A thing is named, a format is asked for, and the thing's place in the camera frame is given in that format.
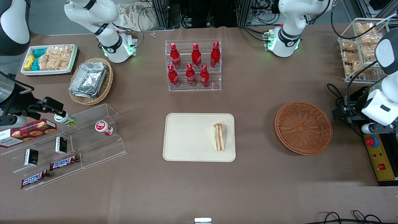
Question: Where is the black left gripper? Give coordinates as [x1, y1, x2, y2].
[332, 100, 367, 124]

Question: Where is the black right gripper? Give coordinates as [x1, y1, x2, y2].
[6, 82, 64, 116]

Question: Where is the triangular sandwich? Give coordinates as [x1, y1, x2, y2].
[213, 122, 227, 152]

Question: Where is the round brown wicker basket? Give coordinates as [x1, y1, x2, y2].
[274, 101, 333, 156]

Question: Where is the aluminium foil tray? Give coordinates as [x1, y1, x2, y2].
[70, 62, 108, 94]

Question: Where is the white rectangular snack tray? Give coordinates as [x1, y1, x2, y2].
[21, 44, 78, 76]

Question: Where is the oval light wicker basket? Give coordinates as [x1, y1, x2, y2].
[68, 58, 114, 106]

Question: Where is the cream plastic tray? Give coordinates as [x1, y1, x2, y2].
[163, 113, 236, 162]

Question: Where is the green white small bottle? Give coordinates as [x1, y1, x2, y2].
[54, 111, 77, 127]

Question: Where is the red tartan cookie box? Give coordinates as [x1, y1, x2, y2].
[0, 118, 58, 148]

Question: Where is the small black box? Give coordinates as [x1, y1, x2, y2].
[55, 136, 68, 155]
[24, 149, 39, 166]

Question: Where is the clear rice cracker bag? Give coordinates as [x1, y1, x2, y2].
[47, 46, 74, 61]
[39, 54, 69, 71]

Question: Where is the clear bag of fried snacks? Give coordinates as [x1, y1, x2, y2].
[345, 61, 371, 77]
[361, 44, 379, 59]
[341, 51, 361, 63]
[341, 40, 358, 52]
[359, 33, 382, 46]
[356, 22, 376, 34]

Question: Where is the yellow snack packet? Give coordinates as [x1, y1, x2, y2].
[24, 54, 36, 71]

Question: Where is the red capped white bottle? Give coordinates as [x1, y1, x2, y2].
[95, 120, 114, 136]

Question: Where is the Snickers chocolate bar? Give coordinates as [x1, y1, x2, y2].
[50, 155, 80, 171]
[21, 170, 50, 189]

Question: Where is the yellow control panel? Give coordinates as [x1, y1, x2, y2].
[363, 133, 398, 182]

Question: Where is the clear acrylic stepped shelf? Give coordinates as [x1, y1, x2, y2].
[0, 131, 84, 191]
[61, 103, 127, 170]

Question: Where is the black machine housing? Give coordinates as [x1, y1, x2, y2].
[349, 85, 398, 187]

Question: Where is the beige cloth bag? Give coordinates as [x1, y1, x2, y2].
[116, 2, 163, 32]

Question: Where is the red cola bottle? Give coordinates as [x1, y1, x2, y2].
[191, 43, 202, 70]
[186, 63, 197, 88]
[170, 43, 182, 70]
[168, 65, 180, 88]
[210, 41, 221, 69]
[199, 65, 210, 88]

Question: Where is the clear acrylic bottle rack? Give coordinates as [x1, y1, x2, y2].
[165, 40, 222, 92]

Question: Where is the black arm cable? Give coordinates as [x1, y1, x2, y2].
[345, 61, 378, 110]

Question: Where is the black table cable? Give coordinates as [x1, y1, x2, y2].
[326, 83, 346, 108]

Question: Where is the white wire rack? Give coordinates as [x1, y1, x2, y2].
[337, 18, 390, 84]

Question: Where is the black looped cable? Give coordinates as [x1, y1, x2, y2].
[313, 211, 383, 224]

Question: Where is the black base cable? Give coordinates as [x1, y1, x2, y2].
[239, 26, 271, 43]

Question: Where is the black background cable bundle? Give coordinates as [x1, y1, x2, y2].
[249, 0, 282, 26]

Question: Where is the aluminium frame post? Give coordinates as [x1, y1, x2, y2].
[152, 0, 170, 30]
[236, 0, 253, 27]

